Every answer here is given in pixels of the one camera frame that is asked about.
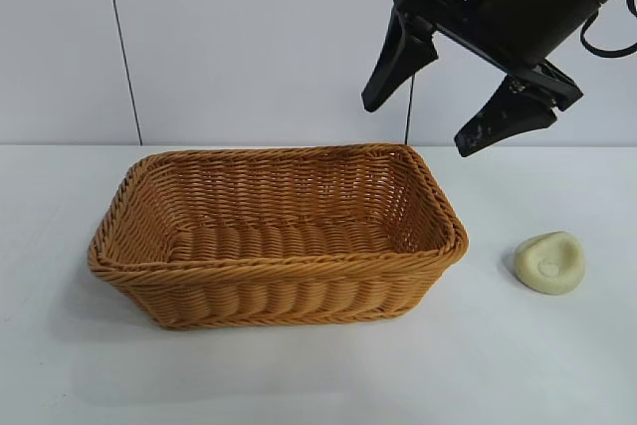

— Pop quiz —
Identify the pale yellow egg yolk pastry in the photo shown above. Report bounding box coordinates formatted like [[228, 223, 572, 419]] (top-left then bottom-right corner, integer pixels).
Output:
[[513, 230, 586, 296]]

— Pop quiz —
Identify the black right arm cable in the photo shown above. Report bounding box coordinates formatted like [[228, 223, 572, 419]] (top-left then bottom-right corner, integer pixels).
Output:
[[579, 0, 637, 59]]

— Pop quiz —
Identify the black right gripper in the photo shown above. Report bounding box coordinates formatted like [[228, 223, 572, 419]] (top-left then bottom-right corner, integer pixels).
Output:
[[360, 0, 637, 158]]

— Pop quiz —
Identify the brown woven wicker basket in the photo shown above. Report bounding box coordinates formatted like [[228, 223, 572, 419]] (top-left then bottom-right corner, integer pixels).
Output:
[[87, 143, 470, 331]]

